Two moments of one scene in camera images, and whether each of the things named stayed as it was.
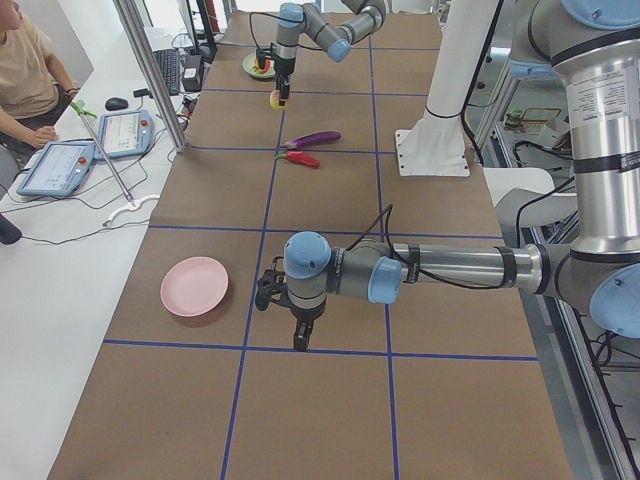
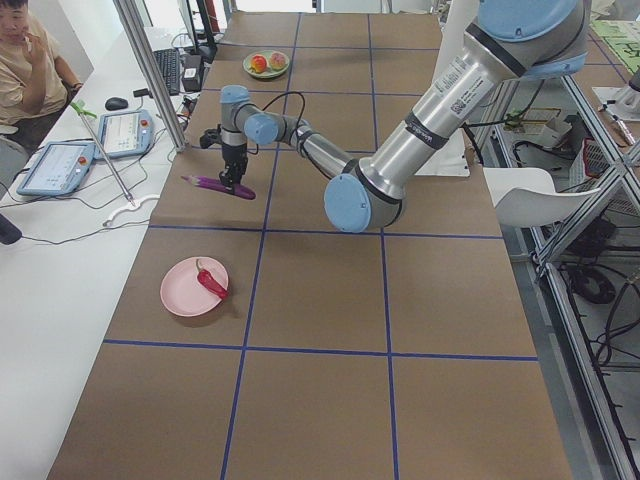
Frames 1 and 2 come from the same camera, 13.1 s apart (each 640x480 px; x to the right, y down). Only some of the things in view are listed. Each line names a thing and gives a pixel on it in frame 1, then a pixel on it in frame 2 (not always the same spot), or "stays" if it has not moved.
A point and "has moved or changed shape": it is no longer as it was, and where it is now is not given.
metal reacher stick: [79, 106] stays
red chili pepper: [300, 157] → [207, 280]
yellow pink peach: [274, 99] has moved or changed shape
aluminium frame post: [155, 79] stays
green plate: [248, 62] stays
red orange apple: [268, 65] stays
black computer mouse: [116, 103] stays
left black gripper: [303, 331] → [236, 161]
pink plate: [193, 286] stays
